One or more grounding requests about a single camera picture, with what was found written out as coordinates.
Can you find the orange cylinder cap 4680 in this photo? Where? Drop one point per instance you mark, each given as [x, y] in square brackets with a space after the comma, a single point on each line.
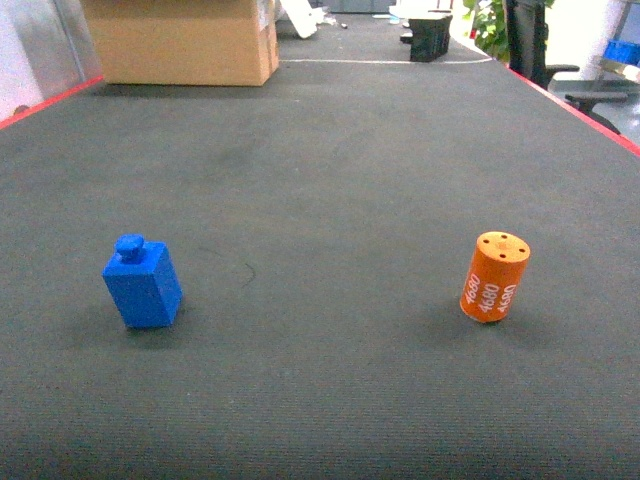
[495, 271]

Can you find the blue block part with knob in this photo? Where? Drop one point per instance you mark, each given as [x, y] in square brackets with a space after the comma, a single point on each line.
[142, 281]

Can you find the black equipment stack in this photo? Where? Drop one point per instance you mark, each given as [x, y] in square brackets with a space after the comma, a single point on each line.
[430, 37]

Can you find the cardboard box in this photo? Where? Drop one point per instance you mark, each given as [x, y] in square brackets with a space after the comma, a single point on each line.
[192, 43]

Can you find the green potted plant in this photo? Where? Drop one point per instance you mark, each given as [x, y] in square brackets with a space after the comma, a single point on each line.
[488, 27]

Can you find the red conveyor side rail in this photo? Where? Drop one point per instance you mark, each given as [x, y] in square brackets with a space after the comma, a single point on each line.
[617, 138]

